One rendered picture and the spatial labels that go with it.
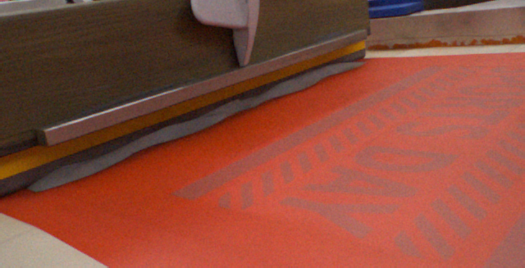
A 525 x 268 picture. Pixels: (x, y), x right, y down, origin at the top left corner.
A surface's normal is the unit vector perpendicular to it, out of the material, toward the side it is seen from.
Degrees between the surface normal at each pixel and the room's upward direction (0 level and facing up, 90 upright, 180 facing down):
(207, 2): 84
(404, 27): 90
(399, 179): 0
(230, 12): 84
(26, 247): 0
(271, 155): 0
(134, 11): 89
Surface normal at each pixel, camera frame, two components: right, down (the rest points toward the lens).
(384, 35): -0.66, 0.29
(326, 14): 0.74, 0.05
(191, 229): -0.15, -0.95
